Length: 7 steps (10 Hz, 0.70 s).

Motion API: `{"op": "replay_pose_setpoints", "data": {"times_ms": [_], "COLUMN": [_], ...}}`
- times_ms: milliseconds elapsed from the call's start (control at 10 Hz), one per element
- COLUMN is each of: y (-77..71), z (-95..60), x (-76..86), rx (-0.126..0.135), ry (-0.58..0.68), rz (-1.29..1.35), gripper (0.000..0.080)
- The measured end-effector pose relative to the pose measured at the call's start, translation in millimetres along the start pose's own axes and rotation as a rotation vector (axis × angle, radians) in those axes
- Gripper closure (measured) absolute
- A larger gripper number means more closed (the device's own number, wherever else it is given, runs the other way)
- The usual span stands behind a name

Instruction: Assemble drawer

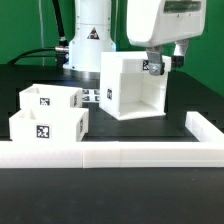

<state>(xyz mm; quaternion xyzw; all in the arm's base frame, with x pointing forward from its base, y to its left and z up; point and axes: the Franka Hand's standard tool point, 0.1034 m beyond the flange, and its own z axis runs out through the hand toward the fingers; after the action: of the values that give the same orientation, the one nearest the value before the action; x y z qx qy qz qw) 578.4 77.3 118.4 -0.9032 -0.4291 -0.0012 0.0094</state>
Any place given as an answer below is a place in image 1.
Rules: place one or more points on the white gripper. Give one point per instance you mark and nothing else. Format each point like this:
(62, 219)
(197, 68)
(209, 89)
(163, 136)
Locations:
(156, 22)

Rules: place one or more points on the white drawer cabinet frame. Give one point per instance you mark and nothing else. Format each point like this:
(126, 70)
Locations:
(128, 90)

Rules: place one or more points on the white front drawer box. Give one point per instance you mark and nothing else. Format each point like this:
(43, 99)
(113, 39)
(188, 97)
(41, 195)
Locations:
(50, 126)

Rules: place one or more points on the white drawer box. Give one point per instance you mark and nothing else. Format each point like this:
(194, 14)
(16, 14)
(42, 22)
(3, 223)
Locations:
(50, 126)
(39, 96)

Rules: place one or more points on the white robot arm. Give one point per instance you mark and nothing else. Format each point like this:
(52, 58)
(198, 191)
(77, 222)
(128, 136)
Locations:
(92, 35)

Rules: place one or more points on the white rear drawer box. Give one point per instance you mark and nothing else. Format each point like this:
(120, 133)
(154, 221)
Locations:
(39, 96)

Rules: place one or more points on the fiducial marker base plate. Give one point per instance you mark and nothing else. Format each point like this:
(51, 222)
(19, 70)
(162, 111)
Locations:
(91, 95)

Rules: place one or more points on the white L-shaped boundary wall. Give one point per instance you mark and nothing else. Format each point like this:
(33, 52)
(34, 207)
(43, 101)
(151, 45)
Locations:
(206, 151)

